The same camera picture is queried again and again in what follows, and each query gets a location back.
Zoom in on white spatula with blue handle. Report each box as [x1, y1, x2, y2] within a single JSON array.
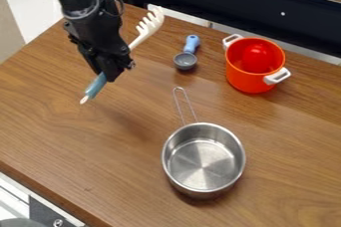
[[78, 5, 167, 106]]

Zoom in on silver pan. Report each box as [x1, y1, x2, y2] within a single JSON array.
[[160, 86, 248, 200]]

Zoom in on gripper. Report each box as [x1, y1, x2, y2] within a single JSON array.
[[61, 0, 138, 84]]

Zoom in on blue and grey toy scoop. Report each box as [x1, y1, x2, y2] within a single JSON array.
[[171, 34, 201, 72]]

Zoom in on orange toy pot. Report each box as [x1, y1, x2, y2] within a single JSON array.
[[220, 33, 293, 95]]

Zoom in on red toy tomato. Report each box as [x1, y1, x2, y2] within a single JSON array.
[[239, 43, 273, 75]]

